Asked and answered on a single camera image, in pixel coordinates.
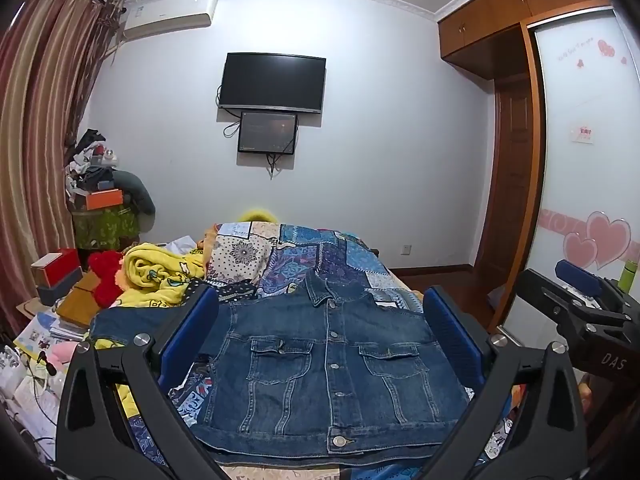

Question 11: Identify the white sliding door with hearts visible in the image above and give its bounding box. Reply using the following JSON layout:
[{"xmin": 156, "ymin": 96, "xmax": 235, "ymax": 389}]
[{"xmin": 502, "ymin": 6, "xmax": 640, "ymax": 351}]

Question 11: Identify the orange box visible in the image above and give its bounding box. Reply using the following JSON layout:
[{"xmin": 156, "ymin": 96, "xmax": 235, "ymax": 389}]
[{"xmin": 86, "ymin": 188, "xmax": 124, "ymax": 210}]

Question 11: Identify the red plush toy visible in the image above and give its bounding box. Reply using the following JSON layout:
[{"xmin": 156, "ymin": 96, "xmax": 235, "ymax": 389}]
[{"xmin": 88, "ymin": 250, "xmax": 122, "ymax": 309}]

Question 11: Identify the red and white box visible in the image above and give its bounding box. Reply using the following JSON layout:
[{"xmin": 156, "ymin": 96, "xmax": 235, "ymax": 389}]
[{"xmin": 30, "ymin": 248, "xmax": 80, "ymax": 287}]

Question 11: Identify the yellow cartoon blanket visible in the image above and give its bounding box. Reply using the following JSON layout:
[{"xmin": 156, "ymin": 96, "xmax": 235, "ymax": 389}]
[{"xmin": 92, "ymin": 242, "xmax": 208, "ymax": 418}]

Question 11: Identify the blue patchwork quilt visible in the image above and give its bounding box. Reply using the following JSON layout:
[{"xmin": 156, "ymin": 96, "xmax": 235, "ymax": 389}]
[{"xmin": 124, "ymin": 220, "xmax": 516, "ymax": 480}]

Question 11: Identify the white air conditioner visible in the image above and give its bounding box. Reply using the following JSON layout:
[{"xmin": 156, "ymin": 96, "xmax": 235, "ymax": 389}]
[{"xmin": 122, "ymin": 0, "xmax": 217, "ymax": 41}]

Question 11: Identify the striped red curtain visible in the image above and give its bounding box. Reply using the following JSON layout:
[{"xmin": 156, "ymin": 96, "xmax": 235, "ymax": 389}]
[{"xmin": 1, "ymin": 0, "xmax": 122, "ymax": 335}]

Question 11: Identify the wooden wardrobe cabinet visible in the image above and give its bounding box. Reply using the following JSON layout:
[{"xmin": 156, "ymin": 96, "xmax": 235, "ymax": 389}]
[{"xmin": 438, "ymin": 0, "xmax": 608, "ymax": 330}]

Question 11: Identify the small black wall monitor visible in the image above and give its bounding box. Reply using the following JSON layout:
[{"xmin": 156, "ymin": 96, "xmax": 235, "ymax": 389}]
[{"xmin": 238, "ymin": 110, "xmax": 297, "ymax": 155}]

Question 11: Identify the black wall television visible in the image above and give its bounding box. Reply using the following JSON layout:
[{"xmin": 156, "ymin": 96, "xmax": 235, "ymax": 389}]
[{"xmin": 219, "ymin": 52, "xmax": 326, "ymax": 114}]

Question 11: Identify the blue denim jacket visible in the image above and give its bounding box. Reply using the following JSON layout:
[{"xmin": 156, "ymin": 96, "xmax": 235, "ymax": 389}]
[{"xmin": 89, "ymin": 271, "xmax": 471, "ymax": 466}]

